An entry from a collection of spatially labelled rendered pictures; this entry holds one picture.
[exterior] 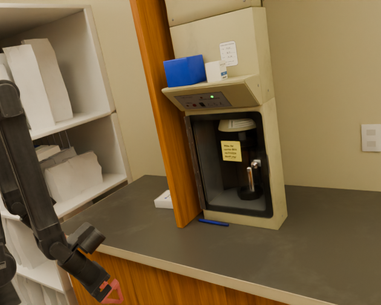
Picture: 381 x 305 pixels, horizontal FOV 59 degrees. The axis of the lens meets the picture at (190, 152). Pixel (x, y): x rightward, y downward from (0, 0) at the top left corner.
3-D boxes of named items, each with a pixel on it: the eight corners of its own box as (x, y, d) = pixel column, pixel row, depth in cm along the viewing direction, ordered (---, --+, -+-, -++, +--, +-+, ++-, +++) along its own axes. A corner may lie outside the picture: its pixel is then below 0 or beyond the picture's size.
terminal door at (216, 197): (203, 209, 139) (186, 115, 128) (274, 218, 122) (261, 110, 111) (202, 209, 139) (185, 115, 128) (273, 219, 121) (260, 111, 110)
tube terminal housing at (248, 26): (230, 193, 161) (204, 25, 139) (298, 200, 142) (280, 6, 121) (204, 218, 141) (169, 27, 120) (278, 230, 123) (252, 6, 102)
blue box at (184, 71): (184, 83, 123) (179, 58, 121) (207, 80, 118) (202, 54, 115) (167, 88, 116) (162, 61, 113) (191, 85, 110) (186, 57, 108)
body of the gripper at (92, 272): (97, 263, 98) (80, 249, 95) (112, 276, 90) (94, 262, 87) (81, 282, 96) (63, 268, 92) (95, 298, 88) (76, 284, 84)
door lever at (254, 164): (260, 186, 119) (254, 186, 121) (257, 161, 117) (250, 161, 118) (254, 192, 115) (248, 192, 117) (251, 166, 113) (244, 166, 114)
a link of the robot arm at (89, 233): (36, 240, 86) (46, 251, 80) (69, 206, 91) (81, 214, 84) (68, 265, 92) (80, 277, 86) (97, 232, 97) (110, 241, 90)
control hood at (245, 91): (184, 109, 128) (179, 83, 126) (263, 104, 110) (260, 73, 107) (166, 117, 120) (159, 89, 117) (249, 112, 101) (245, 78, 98)
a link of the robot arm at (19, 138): (-20, 88, 76) (-12, 86, 67) (8, 83, 79) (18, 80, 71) (38, 252, 88) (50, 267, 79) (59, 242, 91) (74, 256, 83)
